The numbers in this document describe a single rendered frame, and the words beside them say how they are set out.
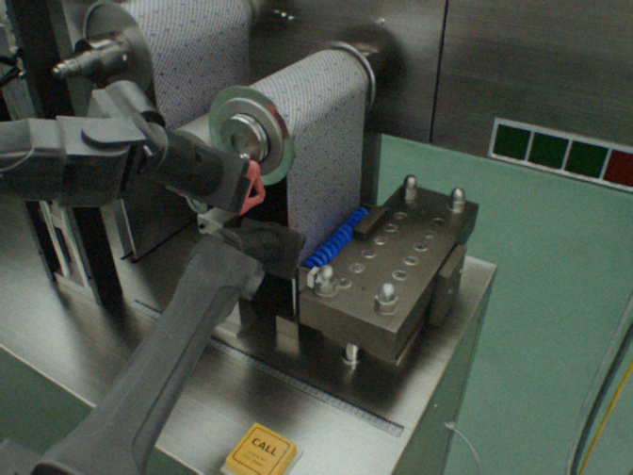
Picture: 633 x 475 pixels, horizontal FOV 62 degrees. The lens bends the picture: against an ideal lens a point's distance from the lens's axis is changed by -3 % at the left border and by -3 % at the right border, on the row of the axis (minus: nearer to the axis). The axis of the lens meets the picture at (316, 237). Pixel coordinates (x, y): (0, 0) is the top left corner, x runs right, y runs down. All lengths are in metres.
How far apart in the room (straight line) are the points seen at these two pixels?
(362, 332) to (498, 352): 1.48
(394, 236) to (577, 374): 1.45
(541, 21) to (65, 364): 0.92
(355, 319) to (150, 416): 0.45
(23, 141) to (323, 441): 0.54
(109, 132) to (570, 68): 0.67
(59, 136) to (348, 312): 0.46
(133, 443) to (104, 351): 0.61
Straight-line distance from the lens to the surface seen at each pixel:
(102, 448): 0.36
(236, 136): 0.76
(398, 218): 1.01
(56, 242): 1.08
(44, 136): 0.54
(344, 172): 0.92
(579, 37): 0.90
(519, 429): 2.03
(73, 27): 0.99
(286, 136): 0.73
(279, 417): 0.83
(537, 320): 2.43
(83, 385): 0.94
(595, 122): 0.94
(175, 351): 0.44
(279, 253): 0.74
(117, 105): 0.63
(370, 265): 0.88
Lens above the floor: 1.57
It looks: 35 degrees down
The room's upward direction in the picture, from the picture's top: straight up
